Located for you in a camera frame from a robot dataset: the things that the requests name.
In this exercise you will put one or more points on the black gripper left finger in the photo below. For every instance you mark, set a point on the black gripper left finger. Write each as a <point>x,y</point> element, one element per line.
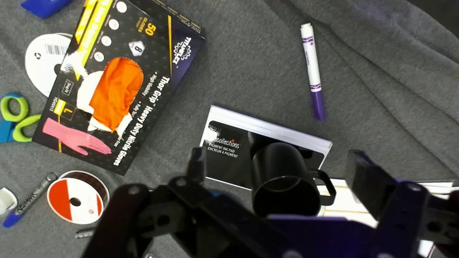
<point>195,167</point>

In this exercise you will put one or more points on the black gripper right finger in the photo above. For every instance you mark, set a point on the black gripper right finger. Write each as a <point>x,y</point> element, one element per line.
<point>368,180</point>

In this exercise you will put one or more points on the black glove box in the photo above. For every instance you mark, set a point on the black glove box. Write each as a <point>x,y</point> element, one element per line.
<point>152,62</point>

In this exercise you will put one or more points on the black mug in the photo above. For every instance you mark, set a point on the black mug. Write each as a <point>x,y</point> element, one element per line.
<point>281,181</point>

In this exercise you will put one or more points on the purple marker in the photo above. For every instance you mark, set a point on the purple marker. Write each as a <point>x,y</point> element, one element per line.
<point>313,72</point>

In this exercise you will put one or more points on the red white ribbon spool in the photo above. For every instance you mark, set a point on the red white ribbon spool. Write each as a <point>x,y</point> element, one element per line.
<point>79,198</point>

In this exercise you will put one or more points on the grey tablecloth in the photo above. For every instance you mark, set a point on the grey tablecloth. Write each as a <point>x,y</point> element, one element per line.
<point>249,58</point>

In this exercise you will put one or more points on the blue pen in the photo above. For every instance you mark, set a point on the blue pen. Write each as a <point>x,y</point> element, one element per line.
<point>29,203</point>

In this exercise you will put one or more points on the white compact disc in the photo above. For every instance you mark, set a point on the white compact disc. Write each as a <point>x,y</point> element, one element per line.
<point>42,62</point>

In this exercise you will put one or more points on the green blue scissors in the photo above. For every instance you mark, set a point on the green blue scissors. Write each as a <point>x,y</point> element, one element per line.
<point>15,120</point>

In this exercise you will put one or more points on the blue utility knife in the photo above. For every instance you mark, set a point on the blue utility knife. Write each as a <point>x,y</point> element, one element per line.
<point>45,6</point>

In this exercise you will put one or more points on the black tablet white frame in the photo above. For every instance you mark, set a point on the black tablet white frame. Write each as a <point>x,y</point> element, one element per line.
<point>224,153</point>

